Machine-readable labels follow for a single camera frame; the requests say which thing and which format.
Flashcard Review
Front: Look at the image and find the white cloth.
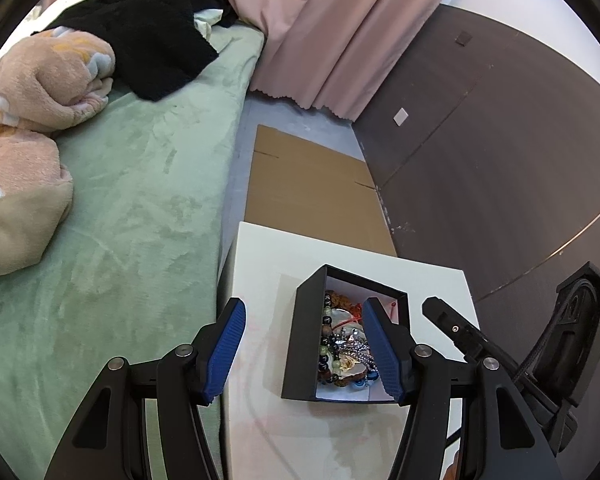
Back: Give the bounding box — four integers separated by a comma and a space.
192, 7, 227, 38

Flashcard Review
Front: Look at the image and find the silver ball chain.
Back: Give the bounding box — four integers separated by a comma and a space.
332, 335, 376, 363

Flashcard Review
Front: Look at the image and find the black cardboard box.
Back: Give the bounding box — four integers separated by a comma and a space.
281, 264, 410, 405

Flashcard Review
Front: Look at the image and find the pink plush blanket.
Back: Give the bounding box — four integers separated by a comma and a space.
0, 27, 117, 280

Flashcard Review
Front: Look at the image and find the red cord beaded bracelet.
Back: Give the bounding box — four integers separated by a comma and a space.
320, 292, 398, 388

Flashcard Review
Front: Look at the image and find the brown rudraksha bead bracelet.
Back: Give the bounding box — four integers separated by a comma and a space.
325, 290, 363, 311

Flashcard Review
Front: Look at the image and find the flat brown cardboard sheet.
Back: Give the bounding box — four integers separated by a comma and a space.
243, 124, 398, 257

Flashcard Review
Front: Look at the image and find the pink curtain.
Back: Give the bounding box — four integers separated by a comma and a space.
225, 0, 473, 121

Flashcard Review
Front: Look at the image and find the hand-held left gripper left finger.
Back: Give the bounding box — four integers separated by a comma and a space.
42, 297, 247, 480

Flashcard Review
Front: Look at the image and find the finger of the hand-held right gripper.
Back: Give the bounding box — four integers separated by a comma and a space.
421, 296, 496, 361

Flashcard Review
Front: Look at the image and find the blue braided bracelet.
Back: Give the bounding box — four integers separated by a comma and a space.
352, 367, 383, 391

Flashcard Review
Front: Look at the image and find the dark brown wardrobe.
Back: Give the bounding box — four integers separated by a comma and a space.
352, 2, 600, 361

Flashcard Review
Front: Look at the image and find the black clothing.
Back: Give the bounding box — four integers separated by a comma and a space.
45, 0, 241, 102

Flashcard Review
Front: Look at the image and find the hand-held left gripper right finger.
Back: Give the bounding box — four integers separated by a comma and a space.
362, 296, 563, 480

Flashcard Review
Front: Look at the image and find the green bed blanket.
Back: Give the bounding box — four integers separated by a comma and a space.
0, 25, 266, 480

